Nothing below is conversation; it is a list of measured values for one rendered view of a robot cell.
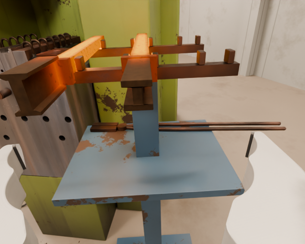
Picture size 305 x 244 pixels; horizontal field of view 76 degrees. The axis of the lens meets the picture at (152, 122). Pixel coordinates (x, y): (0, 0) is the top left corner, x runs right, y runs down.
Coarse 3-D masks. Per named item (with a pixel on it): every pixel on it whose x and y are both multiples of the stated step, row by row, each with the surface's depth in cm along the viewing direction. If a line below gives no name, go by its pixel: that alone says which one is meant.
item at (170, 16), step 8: (160, 0) 103; (168, 0) 103; (176, 0) 102; (168, 8) 105; (176, 8) 104; (168, 16) 106; (176, 16) 106; (168, 24) 108; (176, 24) 108; (168, 32) 110; (176, 32) 110; (168, 40) 112; (176, 40) 112; (168, 56) 117; (176, 56) 116; (168, 80) 124; (176, 80) 124; (168, 88) 127; (176, 88) 126; (168, 96) 129; (176, 96) 129; (168, 104) 132; (176, 104) 132; (168, 112) 135; (176, 112) 135; (168, 120) 138; (176, 120) 139
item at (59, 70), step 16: (80, 48) 37; (96, 48) 46; (32, 64) 21; (48, 64) 22; (64, 64) 25; (16, 80) 18; (32, 80) 20; (48, 80) 24; (64, 80) 26; (16, 96) 19; (32, 96) 20; (48, 96) 23; (16, 112) 20; (32, 112) 20
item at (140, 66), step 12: (144, 36) 50; (132, 48) 34; (144, 48) 34; (132, 60) 24; (144, 60) 24; (156, 60) 25; (132, 72) 19; (144, 72) 19; (156, 72) 26; (132, 84) 17; (144, 84) 17; (132, 96) 20; (144, 96) 20; (132, 108) 18; (144, 108) 18
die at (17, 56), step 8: (48, 40) 85; (56, 40) 89; (72, 40) 95; (80, 40) 103; (8, 48) 66; (16, 48) 68; (24, 48) 70; (0, 56) 68; (8, 56) 67; (16, 56) 67; (24, 56) 67; (32, 56) 69; (0, 64) 69; (8, 64) 69; (16, 64) 68; (0, 72) 71
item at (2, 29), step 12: (0, 0) 85; (12, 0) 91; (24, 0) 98; (0, 12) 85; (12, 12) 91; (24, 12) 98; (0, 24) 85; (12, 24) 91; (24, 24) 98; (36, 24) 107; (0, 36) 85
